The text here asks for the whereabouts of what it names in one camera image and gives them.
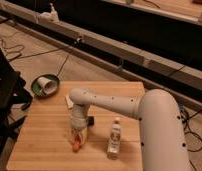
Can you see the black chair frame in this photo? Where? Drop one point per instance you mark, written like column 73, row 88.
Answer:
column 12, row 92

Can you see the clear plastic bottle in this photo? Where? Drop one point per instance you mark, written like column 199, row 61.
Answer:
column 113, row 147

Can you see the white paper cup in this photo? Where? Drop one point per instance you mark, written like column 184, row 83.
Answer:
column 48, row 86

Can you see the green bowl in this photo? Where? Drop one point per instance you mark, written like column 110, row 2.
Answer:
column 36, row 89

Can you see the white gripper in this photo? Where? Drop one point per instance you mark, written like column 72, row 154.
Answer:
column 78, row 124

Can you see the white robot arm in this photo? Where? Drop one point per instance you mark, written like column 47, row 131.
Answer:
column 161, row 131

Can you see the white object on rail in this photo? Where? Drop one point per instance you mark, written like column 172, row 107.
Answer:
column 52, row 15

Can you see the black rectangular block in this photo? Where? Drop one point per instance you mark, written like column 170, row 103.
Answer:
column 91, row 121

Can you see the grey metal rail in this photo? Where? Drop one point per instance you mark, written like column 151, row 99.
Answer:
column 164, row 50

